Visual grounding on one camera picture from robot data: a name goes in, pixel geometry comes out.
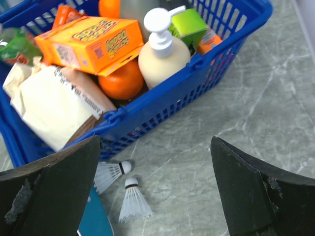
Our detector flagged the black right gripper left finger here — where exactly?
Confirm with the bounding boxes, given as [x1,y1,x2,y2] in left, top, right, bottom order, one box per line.
[0,135,100,236]

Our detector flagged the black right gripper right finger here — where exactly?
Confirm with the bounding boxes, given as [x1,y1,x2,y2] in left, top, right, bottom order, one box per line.
[211,136,315,236]

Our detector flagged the white shuttlecock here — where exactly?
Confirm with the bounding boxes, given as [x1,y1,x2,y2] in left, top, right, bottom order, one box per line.
[94,161,132,194]
[119,177,153,223]

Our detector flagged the blue sport racket bag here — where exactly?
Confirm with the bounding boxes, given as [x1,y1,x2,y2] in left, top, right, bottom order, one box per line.
[76,187,114,236]

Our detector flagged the cream paper bag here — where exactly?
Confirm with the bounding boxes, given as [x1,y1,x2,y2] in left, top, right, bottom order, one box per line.
[2,57,116,151]

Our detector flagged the orange fruit front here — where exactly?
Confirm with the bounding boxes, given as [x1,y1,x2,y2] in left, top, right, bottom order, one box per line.
[98,59,144,100]

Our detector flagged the orange fruit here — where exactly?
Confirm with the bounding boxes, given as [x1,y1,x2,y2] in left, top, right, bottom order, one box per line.
[98,0,121,18]
[98,59,144,100]

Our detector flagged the orange snack box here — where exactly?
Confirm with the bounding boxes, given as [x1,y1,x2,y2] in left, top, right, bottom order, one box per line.
[35,16,144,76]

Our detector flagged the cream pump lotion bottle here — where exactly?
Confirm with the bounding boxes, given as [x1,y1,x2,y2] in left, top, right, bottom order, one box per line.
[138,5,191,90]

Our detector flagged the small orange packet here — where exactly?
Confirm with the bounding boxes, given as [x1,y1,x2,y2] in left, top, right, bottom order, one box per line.
[52,5,86,29]

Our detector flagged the green carton box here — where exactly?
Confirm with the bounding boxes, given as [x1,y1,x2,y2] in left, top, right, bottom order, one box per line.
[169,8,208,49]

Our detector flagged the orange fruit back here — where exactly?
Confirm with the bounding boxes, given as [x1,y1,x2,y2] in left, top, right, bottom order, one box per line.
[98,0,121,18]

